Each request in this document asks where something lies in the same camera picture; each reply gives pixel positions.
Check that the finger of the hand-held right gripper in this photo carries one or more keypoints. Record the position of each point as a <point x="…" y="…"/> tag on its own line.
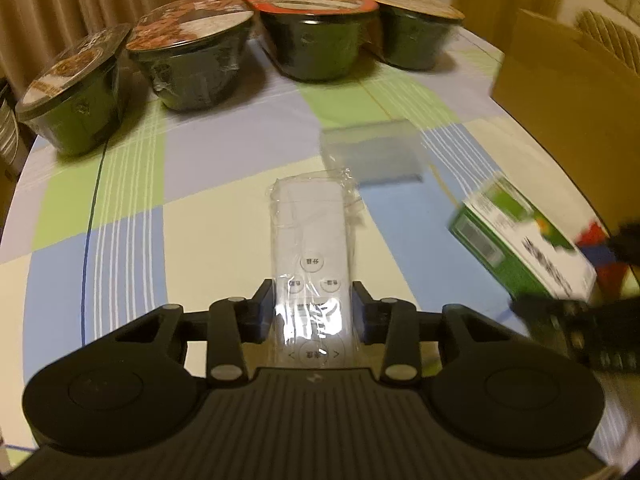
<point x="625" y="242"/>
<point x="532" y="307"/>

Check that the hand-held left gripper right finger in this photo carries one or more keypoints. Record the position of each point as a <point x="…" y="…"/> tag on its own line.
<point x="365" y="316"/>

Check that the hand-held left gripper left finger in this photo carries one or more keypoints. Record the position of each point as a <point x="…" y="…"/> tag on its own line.
<point x="260" y="312"/>

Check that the green white carton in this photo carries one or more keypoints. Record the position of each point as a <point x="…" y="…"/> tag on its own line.
<point x="515" y="240"/>

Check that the white remote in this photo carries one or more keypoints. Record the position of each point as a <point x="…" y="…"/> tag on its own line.
<point x="310" y="240"/>

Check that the brown cardboard box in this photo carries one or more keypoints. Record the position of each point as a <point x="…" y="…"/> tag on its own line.
<point x="575" y="125"/>

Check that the red snack packet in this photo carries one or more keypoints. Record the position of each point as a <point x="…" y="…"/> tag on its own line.
<point x="592" y="234"/>

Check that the checkered tablecloth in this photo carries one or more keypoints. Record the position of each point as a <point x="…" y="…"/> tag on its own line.
<point x="200" y="220"/>

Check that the clear plastic box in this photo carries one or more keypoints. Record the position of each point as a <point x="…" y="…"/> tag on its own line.
<point x="372" y="152"/>

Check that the brown lid noodle bowl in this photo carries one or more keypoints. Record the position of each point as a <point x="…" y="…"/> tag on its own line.
<point x="192" y="60"/>

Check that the red lid noodle bowl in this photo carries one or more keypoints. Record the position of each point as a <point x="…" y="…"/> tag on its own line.
<point x="310" y="35"/>

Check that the orange lid noodle bowl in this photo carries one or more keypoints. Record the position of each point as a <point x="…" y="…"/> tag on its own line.
<point x="410" y="35"/>

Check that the dark lid noodle bowl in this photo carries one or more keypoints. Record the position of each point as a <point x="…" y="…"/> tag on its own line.
<point x="70" y="100"/>

